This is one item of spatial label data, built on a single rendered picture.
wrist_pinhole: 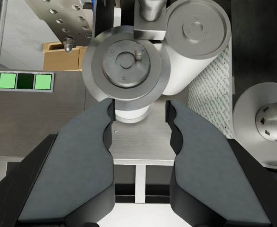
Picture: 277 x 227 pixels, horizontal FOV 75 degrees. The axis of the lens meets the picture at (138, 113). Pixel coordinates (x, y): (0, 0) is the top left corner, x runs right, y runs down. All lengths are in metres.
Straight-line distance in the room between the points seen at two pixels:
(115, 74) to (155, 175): 0.50
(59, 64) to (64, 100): 2.27
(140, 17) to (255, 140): 0.27
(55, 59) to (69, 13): 2.42
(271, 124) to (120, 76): 0.24
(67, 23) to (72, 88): 0.20
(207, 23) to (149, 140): 0.39
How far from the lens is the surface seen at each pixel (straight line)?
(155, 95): 0.30
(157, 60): 0.31
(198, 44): 0.35
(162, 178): 0.72
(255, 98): 0.37
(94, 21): 0.37
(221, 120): 0.37
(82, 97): 0.66
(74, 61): 2.81
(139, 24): 0.31
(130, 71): 0.29
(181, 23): 0.36
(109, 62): 0.29
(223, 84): 0.37
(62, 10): 0.60
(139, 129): 0.62
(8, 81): 0.77
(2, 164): 0.76
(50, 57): 3.07
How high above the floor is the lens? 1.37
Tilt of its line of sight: 8 degrees down
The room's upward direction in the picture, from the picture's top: 179 degrees counter-clockwise
